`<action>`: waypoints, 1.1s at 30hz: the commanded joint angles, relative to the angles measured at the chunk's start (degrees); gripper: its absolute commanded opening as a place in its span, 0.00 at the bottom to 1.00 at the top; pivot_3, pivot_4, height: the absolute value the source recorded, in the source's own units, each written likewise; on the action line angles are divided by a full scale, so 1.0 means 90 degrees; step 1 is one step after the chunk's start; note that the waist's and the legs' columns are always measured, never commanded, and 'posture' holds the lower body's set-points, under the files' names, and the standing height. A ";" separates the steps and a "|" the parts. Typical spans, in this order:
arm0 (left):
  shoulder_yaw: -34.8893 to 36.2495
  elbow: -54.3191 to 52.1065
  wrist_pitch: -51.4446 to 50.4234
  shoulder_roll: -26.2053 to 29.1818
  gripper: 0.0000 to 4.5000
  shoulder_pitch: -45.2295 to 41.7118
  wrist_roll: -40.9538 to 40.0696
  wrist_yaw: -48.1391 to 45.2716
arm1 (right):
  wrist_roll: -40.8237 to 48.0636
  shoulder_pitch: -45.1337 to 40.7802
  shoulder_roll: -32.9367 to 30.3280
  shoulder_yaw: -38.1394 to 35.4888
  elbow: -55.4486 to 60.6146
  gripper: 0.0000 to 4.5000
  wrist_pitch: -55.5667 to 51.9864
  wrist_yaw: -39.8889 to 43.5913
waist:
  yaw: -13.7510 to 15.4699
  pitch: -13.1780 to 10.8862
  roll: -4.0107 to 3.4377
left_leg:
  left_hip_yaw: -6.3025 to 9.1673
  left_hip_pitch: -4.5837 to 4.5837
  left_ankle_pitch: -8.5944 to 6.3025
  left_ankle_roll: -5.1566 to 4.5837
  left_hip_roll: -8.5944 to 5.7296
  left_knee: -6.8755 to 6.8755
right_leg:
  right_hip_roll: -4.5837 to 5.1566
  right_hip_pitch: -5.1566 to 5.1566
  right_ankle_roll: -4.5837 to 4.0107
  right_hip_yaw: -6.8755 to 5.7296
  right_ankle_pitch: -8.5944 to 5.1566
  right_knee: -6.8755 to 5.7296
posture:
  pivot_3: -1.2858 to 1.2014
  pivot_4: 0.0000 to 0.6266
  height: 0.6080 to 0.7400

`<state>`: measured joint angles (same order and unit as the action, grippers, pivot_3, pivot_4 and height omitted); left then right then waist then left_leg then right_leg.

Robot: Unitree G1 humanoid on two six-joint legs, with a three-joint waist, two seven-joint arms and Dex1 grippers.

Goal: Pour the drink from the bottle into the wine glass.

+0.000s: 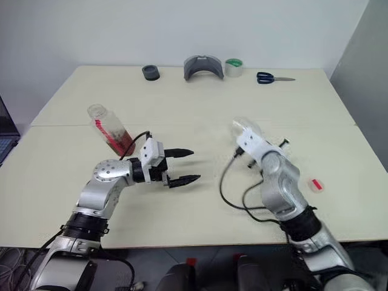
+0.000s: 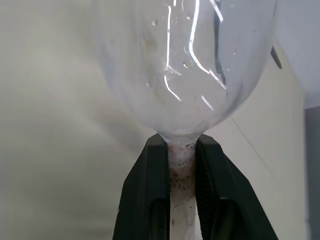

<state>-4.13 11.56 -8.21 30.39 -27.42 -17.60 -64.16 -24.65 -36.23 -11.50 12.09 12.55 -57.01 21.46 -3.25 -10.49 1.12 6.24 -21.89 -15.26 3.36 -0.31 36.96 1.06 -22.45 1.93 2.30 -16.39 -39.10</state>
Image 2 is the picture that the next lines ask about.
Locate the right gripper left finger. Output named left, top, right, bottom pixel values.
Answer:
left=112, top=133, right=172, bottom=240

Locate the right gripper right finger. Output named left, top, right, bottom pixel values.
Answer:
left=195, top=134, right=279, bottom=240

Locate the clear plastic bottle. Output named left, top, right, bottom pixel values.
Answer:
left=96, top=0, right=279, bottom=240

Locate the grey partition panel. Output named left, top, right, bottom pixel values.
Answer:
left=304, top=105, right=320, bottom=227

